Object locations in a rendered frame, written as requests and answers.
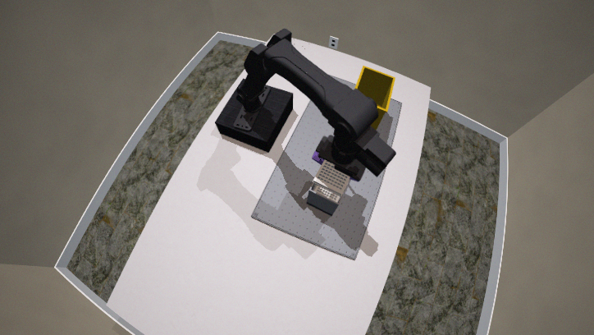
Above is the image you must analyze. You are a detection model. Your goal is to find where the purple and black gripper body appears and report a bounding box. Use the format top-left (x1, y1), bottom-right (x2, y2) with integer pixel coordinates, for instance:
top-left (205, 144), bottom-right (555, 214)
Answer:
top-left (316, 135), bottom-right (366, 181)

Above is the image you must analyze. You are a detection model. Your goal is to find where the yellow open-top bin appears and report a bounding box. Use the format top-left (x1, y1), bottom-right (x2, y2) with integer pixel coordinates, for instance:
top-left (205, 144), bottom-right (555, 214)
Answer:
top-left (355, 66), bottom-right (395, 130)

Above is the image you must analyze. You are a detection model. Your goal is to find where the white well plate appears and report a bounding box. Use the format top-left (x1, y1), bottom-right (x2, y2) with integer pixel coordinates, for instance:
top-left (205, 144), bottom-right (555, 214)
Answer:
top-left (312, 159), bottom-right (350, 197)
top-left (314, 186), bottom-right (340, 202)

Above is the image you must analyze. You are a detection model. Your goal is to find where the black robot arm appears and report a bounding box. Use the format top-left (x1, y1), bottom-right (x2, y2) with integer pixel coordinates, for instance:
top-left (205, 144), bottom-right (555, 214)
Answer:
top-left (234, 29), bottom-right (396, 177)

